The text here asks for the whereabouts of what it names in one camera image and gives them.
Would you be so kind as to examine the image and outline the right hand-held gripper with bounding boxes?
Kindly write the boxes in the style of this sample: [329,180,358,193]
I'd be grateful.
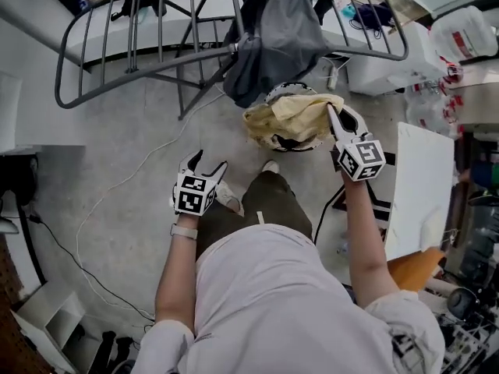
[326,104,387,182]

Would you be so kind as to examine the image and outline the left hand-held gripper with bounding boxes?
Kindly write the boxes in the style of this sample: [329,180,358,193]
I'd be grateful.
[173,149,229,217]

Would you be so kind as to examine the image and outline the pale yellow clothes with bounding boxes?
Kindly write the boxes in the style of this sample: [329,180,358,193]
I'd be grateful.
[242,93,346,150]

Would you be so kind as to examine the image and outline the grey metal drying rack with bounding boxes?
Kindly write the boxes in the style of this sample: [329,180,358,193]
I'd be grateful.
[54,0,409,121]

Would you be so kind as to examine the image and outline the dark grey clothes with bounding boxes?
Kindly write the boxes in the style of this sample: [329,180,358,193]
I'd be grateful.
[224,0,336,108]

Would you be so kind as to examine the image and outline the person's left forearm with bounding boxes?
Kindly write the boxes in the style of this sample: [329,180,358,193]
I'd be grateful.
[154,236,200,323]

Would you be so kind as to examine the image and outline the person's right forearm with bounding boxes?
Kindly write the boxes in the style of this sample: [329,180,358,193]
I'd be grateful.
[341,177,398,309]

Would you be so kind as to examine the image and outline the person's left white shoe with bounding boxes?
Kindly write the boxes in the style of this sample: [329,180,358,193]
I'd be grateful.
[216,179,245,213]

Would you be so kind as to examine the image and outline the beige wristband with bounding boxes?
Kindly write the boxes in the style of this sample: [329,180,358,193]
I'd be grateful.
[170,224,198,240]

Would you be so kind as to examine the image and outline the white box cabinet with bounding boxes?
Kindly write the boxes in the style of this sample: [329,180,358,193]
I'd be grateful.
[346,21,448,97]

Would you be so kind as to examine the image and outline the white ribbed laundry basket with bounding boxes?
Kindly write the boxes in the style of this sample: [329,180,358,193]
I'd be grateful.
[264,82,332,153]

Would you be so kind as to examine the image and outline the person's olive trouser legs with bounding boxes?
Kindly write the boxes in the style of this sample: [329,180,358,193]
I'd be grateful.
[194,169,315,256]

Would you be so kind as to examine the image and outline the empty clear water jugs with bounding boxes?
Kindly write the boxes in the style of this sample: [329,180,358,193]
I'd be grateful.
[405,83,465,139]

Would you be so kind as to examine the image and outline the white marble table black legs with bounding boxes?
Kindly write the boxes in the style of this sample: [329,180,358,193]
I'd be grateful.
[331,121,455,264]

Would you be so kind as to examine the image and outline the dark purple bag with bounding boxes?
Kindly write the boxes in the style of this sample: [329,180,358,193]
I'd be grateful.
[349,1,395,30]

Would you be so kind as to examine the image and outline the large clear water jug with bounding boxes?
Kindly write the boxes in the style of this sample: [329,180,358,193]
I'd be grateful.
[428,5,499,64]

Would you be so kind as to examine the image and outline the orange cushion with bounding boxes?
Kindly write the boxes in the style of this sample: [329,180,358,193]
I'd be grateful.
[388,247,448,291]

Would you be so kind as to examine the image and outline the person's white shirt torso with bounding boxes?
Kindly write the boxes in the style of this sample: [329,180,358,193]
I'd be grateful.
[138,224,445,374]

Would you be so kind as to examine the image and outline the black tool on sill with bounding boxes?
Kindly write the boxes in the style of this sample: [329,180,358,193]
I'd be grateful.
[111,0,168,23]

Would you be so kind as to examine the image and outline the white shelf unit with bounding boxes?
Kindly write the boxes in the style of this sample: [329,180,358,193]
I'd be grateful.
[9,282,87,365]

